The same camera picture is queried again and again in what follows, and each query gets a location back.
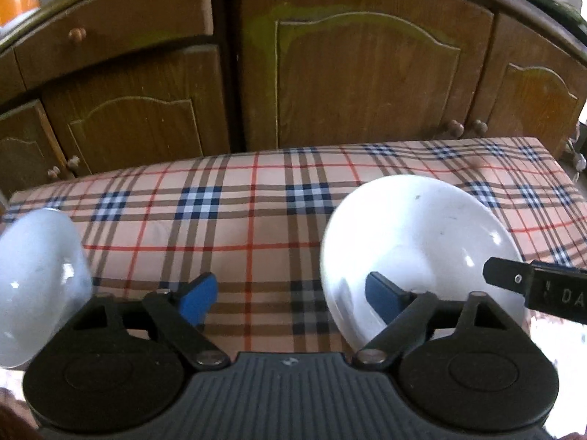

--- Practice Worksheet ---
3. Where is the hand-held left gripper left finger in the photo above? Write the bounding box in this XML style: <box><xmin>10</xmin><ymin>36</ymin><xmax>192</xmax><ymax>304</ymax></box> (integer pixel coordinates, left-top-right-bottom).
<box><xmin>59</xmin><ymin>272</ymin><xmax>230</xmax><ymax>370</ymax></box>

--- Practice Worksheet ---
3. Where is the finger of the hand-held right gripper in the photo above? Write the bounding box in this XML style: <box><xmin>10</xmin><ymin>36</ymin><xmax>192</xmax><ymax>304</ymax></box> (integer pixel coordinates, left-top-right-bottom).
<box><xmin>484</xmin><ymin>257</ymin><xmax>587</xmax><ymax>292</ymax></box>

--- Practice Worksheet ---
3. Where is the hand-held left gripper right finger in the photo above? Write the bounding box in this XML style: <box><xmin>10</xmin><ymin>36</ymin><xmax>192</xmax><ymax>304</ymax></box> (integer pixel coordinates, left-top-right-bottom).
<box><xmin>355</xmin><ymin>272</ymin><xmax>524</xmax><ymax>370</ymax></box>

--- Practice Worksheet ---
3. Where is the wide plain white bowl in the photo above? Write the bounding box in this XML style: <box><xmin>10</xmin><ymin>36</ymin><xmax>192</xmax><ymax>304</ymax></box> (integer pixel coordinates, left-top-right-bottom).
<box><xmin>320</xmin><ymin>175</ymin><xmax>530</xmax><ymax>353</ymax></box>

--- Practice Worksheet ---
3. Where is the blue patterned white bowl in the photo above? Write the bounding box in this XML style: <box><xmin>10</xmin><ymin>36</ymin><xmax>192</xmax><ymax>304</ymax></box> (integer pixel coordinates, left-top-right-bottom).
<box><xmin>0</xmin><ymin>208</ymin><xmax>95</xmax><ymax>370</ymax></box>

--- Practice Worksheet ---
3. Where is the plaid tablecloth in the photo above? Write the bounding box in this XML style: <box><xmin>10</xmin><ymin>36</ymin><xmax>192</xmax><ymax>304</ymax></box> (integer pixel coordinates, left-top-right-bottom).
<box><xmin>0</xmin><ymin>136</ymin><xmax>587</xmax><ymax>440</ymax></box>

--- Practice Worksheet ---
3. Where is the long wooden kitchen cabinet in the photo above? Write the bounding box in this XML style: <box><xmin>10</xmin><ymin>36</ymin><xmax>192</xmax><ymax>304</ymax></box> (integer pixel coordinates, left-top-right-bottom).
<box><xmin>0</xmin><ymin>0</ymin><xmax>587</xmax><ymax>202</ymax></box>

